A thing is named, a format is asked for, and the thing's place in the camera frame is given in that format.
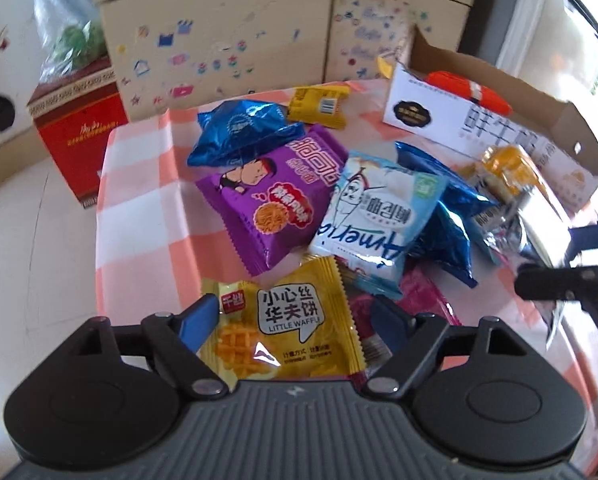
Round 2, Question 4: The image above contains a silver foil packet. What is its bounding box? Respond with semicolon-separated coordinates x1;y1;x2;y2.
470;186;580;351

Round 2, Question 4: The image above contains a yellow little waffle packet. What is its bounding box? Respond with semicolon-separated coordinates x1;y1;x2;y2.
198;257;366;387

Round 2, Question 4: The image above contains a light blue Ameria packet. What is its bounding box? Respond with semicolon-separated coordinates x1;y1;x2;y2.
308;151;448;300

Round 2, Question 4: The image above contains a blue foil snack bag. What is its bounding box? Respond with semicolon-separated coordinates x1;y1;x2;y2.
187;100;305;167

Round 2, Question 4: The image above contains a pink snack packet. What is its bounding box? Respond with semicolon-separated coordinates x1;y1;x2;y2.
349;268;462;375

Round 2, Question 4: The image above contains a dark blue foil bag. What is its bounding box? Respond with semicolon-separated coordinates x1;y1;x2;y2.
395;141;498;288

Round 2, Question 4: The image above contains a pink white checkered tablecloth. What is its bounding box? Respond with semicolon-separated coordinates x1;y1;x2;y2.
96;108;598;472

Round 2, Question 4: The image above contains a long yellow cake packet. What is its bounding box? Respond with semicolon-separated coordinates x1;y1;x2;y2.
468;144;570;224

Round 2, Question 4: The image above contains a purple noodle snack packet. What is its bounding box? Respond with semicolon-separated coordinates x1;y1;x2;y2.
197;125;348;276

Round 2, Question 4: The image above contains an orange snack packet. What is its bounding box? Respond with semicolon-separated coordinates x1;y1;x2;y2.
426;70;512;116

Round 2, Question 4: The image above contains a white cardboard milk box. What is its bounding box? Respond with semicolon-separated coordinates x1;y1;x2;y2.
384;26;598;214

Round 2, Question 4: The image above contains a red gift box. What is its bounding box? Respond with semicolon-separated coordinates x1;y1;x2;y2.
28;56;128;208

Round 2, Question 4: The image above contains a small yellow snack packet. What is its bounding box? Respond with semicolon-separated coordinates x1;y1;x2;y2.
287;84;350;130

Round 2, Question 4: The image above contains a beige wooden cabinet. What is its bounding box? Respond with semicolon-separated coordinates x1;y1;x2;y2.
94;0;474;120

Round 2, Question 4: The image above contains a clear plastic bag with greens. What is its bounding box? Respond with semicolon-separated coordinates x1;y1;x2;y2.
33;0;107;84

